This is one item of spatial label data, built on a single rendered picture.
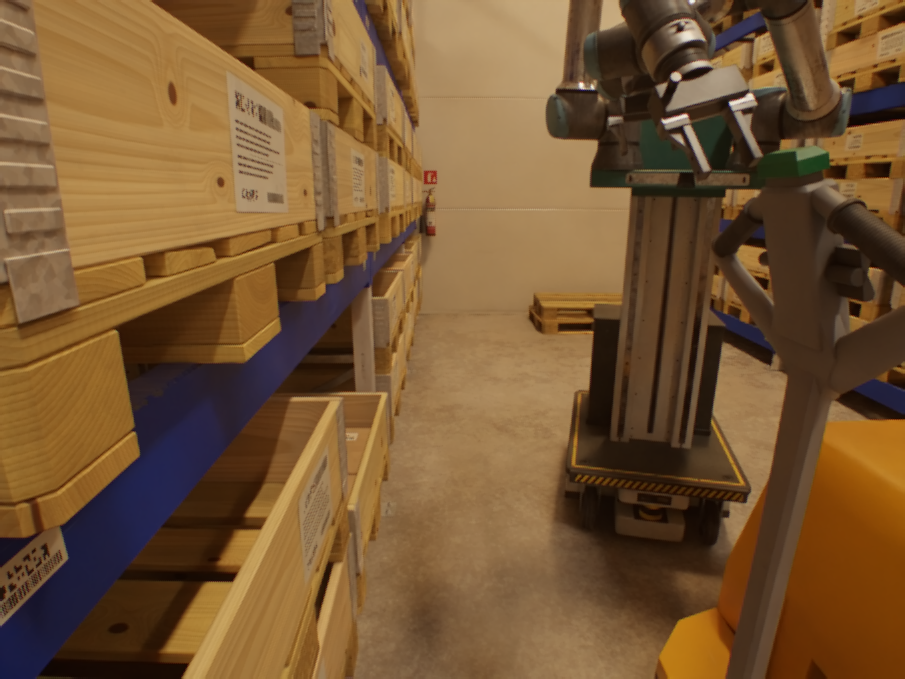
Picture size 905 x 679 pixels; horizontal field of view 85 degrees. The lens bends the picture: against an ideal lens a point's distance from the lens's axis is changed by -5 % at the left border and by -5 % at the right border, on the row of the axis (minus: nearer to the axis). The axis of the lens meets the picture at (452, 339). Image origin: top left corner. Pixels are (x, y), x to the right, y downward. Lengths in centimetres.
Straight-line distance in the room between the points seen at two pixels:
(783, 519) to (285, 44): 119
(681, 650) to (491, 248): 522
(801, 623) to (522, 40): 591
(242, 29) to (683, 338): 189
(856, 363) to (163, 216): 72
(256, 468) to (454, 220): 517
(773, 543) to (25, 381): 87
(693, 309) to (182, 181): 202
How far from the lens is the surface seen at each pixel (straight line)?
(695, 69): 91
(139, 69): 49
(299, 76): 119
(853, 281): 70
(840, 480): 127
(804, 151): 72
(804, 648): 132
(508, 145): 621
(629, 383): 234
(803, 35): 174
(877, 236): 65
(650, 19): 96
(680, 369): 236
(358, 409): 210
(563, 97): 197
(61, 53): 41
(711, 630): 153
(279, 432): 117
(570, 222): 633
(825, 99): 200
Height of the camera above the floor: 137
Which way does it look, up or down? 15 degrees down
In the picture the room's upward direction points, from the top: straight up
